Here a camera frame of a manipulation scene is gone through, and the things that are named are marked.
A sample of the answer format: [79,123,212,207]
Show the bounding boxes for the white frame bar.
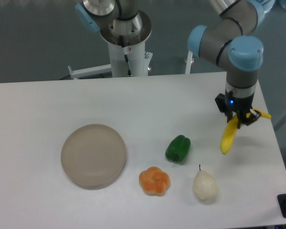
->
[68,64,111,79]
[185,51,195,74]

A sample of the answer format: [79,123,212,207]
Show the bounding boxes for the yellow banana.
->
[220,109,271,155]

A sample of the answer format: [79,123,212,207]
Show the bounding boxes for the green bell pepper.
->
[165,135,191,163]

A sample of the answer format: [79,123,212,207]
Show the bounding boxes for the white pear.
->
[192,164,219,205]

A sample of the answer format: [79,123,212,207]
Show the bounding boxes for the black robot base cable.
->
[118,35,133,77]

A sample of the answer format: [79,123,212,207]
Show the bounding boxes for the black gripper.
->
[215,91,261,129]

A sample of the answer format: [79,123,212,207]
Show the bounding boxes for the white right frame bar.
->
[185,51,195,74]

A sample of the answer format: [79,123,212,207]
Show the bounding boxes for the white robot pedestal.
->
[108,42,153,78]

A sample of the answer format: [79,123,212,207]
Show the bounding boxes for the white left frame bar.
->
[68,64,111,79]

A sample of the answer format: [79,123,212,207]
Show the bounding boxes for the beige round plate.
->
[61,124,127,189]

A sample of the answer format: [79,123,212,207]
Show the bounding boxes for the orange knotted bread roll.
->
[138,167,170,196]

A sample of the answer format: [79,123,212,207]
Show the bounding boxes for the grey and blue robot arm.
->
[75,0,264,128]

